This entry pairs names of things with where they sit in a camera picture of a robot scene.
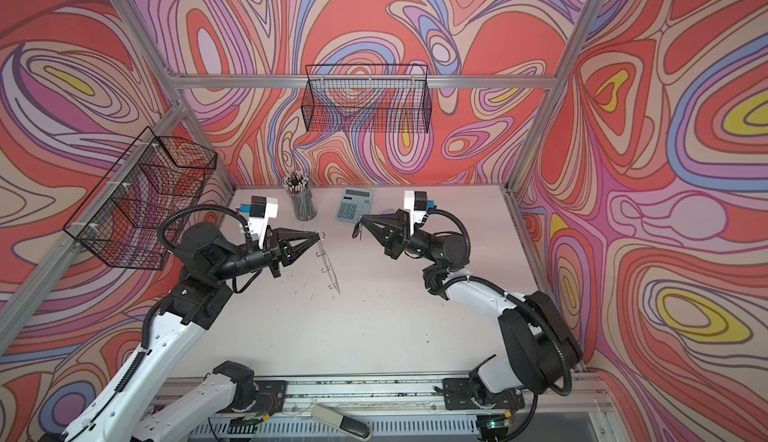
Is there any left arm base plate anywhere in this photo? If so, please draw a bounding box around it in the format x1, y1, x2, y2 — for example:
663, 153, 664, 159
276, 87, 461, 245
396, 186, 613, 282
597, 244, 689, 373
227, 379, 288, 416

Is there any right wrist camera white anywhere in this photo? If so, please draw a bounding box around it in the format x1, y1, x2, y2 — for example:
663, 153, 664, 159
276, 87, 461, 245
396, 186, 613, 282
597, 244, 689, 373
404, 190, 436, 233

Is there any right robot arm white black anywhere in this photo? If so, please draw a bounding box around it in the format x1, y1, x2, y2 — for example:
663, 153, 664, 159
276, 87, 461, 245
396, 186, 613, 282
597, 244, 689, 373
352, 208, 582, 406

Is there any black wire basket left wall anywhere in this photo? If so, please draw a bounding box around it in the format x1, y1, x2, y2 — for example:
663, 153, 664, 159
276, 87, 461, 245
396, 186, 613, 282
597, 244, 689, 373
63, 128, 218, 271

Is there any teal calculator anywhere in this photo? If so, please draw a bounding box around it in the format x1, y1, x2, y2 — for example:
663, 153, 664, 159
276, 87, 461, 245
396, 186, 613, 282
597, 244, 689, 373
336, 187, 373, 223

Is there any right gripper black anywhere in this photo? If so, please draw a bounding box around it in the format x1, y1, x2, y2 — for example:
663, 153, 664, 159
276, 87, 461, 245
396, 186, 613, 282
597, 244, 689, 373
362, 210, 439, 263

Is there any black wire basket wall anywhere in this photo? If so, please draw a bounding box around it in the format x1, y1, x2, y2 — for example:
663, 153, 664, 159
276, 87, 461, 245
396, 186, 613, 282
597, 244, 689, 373
301, 63, 432, 134
63, 128, 218, 271

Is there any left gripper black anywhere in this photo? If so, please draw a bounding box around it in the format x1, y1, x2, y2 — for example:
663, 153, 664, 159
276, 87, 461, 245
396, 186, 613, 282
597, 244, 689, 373
209, 230, 317, 287

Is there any pencil cup with pencils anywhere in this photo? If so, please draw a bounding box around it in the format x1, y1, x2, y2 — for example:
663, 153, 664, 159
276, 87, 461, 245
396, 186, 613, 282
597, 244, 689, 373
283, 171, 317, 222

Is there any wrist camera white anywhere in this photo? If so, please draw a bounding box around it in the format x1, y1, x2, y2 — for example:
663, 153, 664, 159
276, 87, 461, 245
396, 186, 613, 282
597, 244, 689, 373
404, 190, 436, 233
238, 196, 278, 248

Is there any grey foot pedal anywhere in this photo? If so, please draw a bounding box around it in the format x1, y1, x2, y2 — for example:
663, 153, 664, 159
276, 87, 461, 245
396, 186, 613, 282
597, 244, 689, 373
311, 405, 372, 441

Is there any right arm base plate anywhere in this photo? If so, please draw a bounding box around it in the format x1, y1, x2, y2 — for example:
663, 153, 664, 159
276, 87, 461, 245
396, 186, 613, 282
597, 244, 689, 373
434, 378, 526, 413

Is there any black wire basket back wall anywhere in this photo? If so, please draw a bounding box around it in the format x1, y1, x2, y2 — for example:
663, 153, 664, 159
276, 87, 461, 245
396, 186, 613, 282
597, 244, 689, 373
301, 63, 432, 134

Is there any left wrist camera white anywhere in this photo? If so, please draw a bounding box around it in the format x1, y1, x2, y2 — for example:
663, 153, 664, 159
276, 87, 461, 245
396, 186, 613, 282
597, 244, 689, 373
238, 196, 278, 248

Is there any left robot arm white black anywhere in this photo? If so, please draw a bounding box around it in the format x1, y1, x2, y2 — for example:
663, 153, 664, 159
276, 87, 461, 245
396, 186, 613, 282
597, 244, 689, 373
42, 197, 321, 441

